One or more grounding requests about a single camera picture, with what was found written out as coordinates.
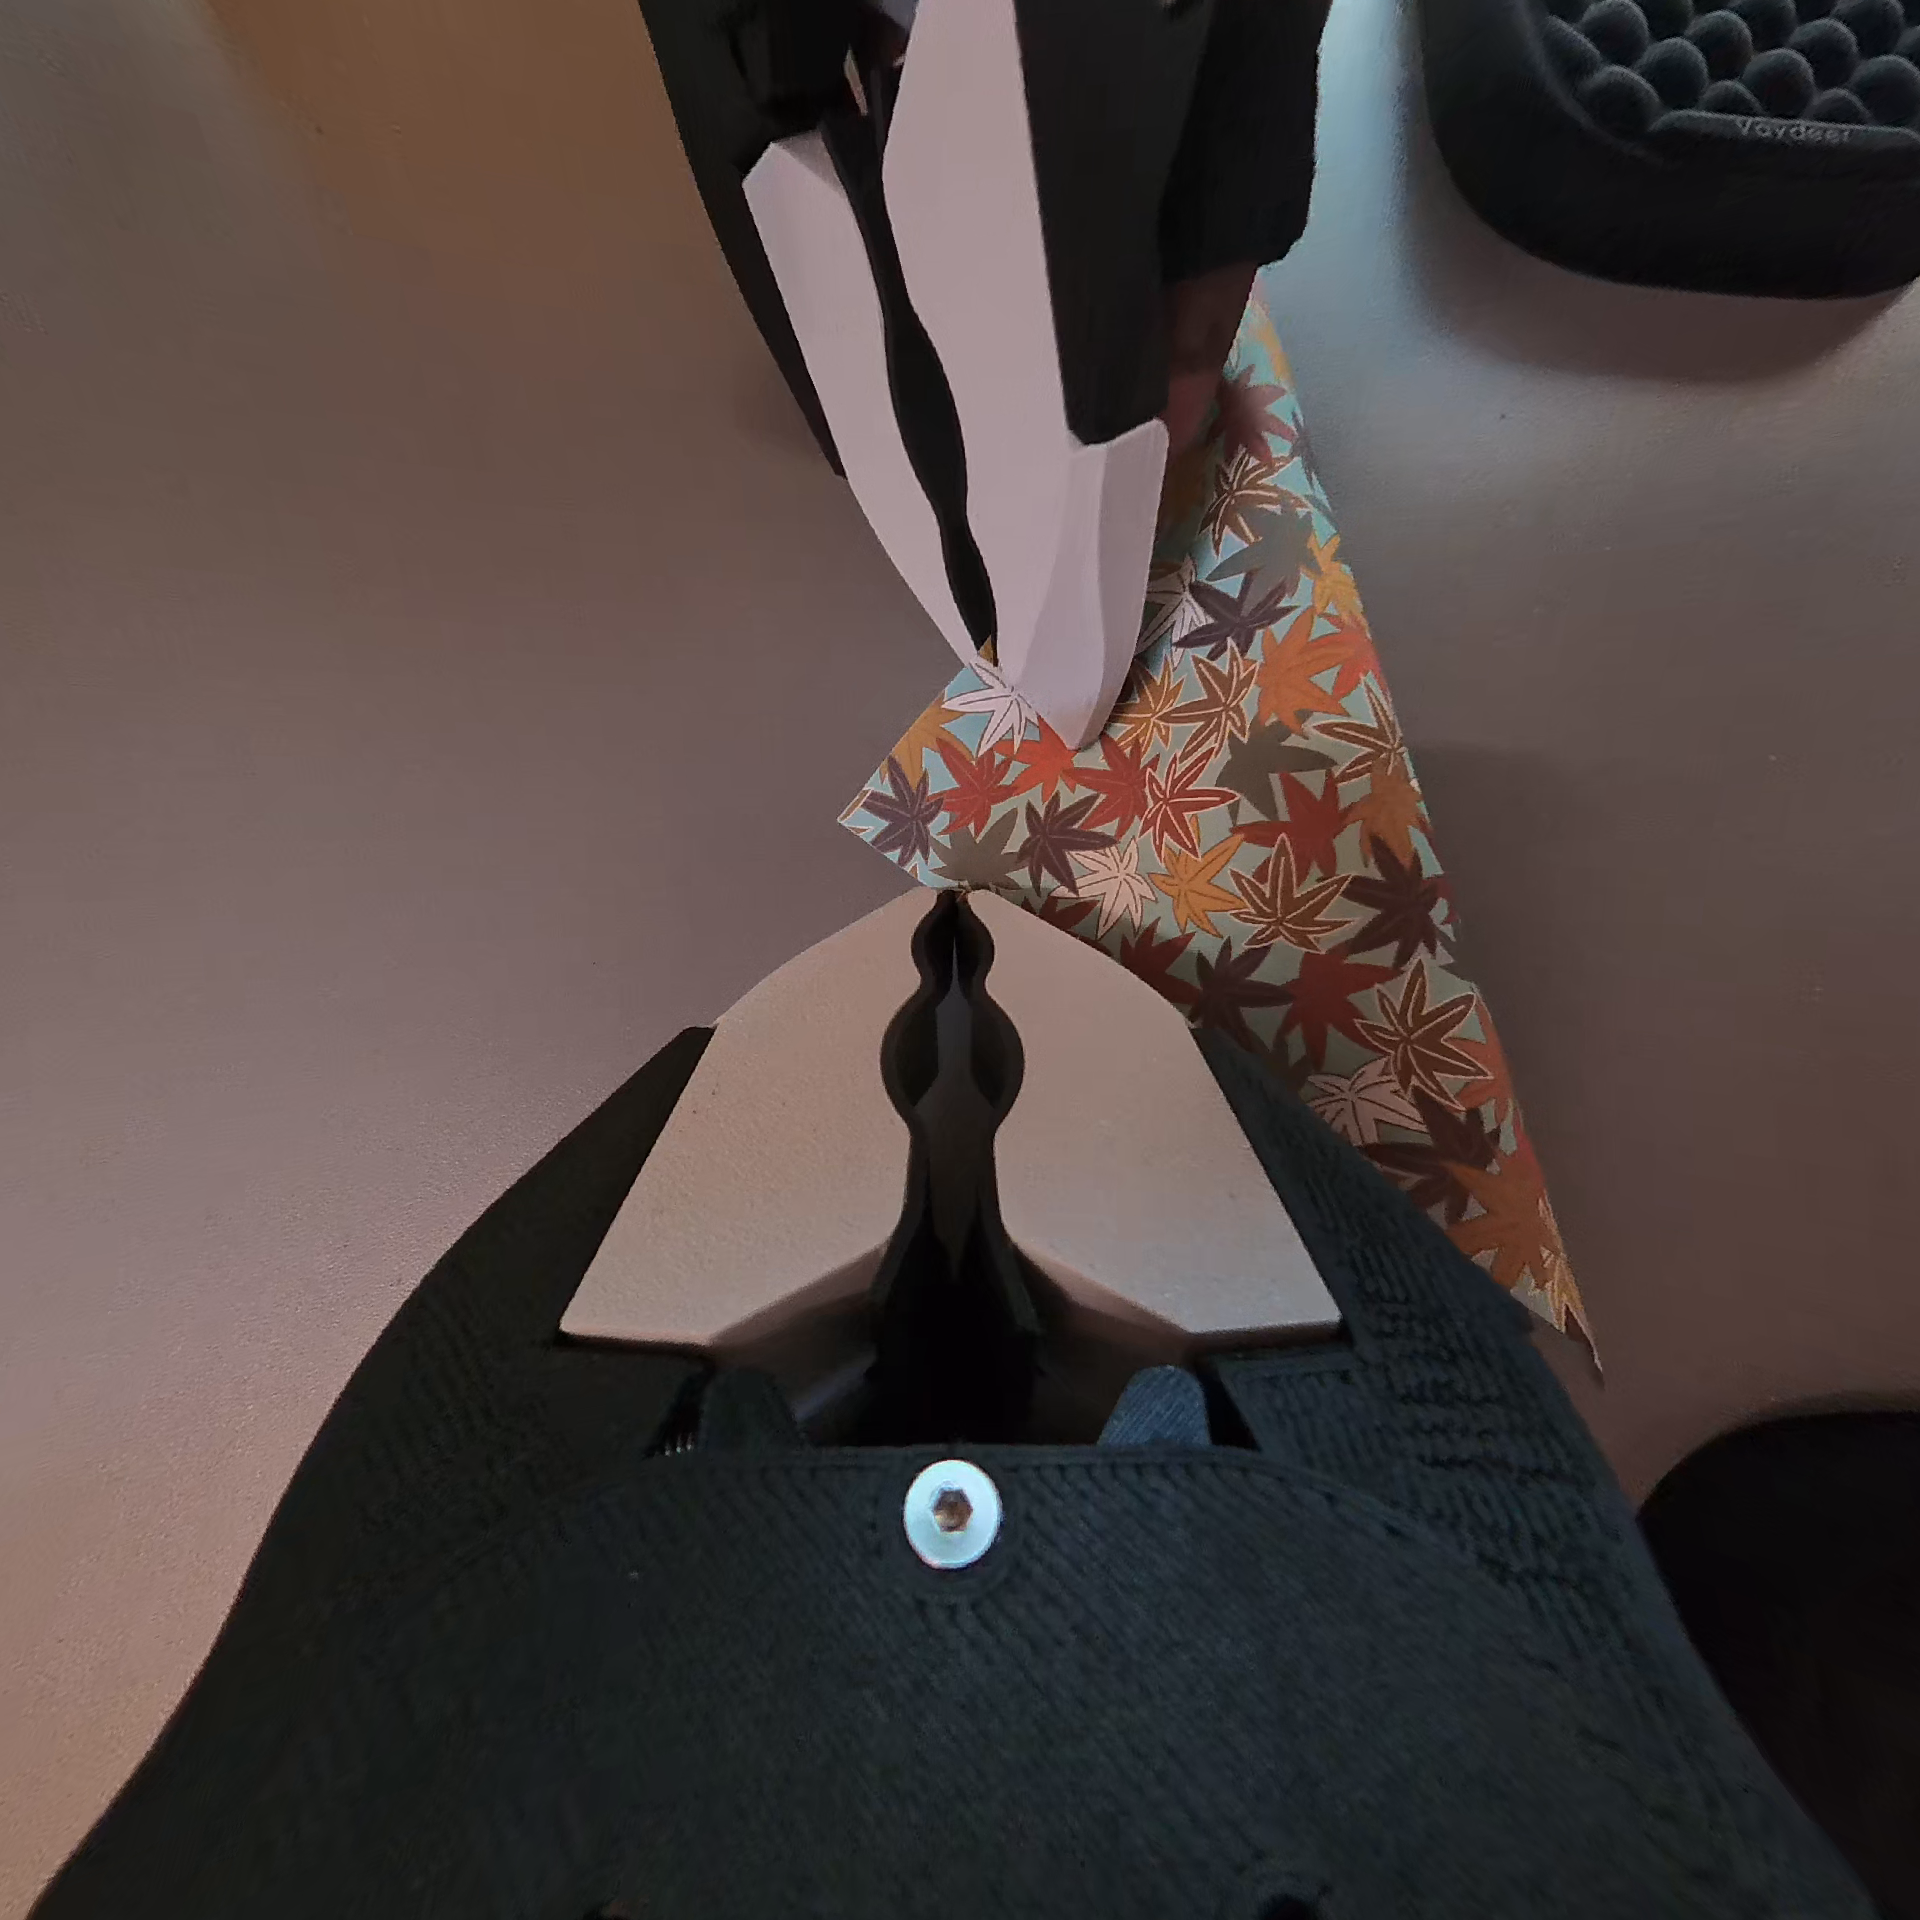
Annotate maple leaf origami paper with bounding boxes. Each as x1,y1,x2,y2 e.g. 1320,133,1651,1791
837,284,1601,1374

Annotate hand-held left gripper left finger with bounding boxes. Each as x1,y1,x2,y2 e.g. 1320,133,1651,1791
551,892,960,1348

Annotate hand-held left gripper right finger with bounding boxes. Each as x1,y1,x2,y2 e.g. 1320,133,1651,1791
955,892,1345,1344

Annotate person's right hand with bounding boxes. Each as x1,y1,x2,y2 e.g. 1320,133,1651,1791
1154,264,1251,453

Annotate black textured armrest pad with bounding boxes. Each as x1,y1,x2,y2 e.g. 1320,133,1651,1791
1417,0,1920,301

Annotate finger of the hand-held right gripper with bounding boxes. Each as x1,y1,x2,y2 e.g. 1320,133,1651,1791
881,0,1175,753
741,121,987,671

